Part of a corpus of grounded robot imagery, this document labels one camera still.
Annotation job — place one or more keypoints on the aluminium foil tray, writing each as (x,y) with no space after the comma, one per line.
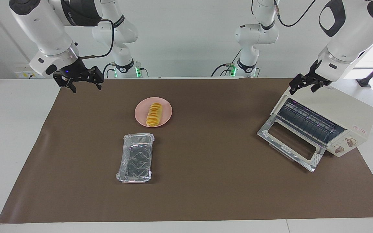
(136,158)

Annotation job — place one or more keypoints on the glass oven door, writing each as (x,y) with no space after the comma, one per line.
(270,136)

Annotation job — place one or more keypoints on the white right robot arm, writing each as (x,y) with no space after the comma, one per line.
(44,26)

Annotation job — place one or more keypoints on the metal oven rack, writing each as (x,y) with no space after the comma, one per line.
(306,121)

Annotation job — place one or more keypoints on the pink round plate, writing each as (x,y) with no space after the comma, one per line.
(141,113)

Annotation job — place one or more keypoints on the brown table mat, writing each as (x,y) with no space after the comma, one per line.
(206,194)

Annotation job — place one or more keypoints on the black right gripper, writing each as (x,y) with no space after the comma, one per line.
(76,71)

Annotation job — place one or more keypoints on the yellow spiral bread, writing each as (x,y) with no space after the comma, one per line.
(154,115)

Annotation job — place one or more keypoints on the small oven knob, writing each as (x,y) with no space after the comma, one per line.
(339,149)

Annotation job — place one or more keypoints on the large oven knob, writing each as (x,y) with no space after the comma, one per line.
(351,142)

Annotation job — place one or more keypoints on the white wall socket strip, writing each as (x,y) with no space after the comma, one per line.
(24,73)

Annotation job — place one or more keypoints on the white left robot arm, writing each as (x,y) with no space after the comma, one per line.
(351,32)

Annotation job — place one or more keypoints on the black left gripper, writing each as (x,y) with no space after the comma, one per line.
(317,76)

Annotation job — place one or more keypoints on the cream toaster oven body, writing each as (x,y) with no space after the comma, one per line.
(345,110)

